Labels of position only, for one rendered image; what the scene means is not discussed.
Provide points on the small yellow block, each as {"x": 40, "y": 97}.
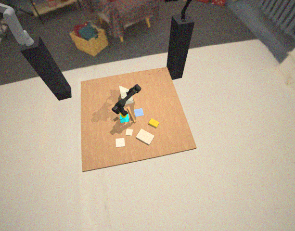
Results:
{"x": 154, "y": 123}

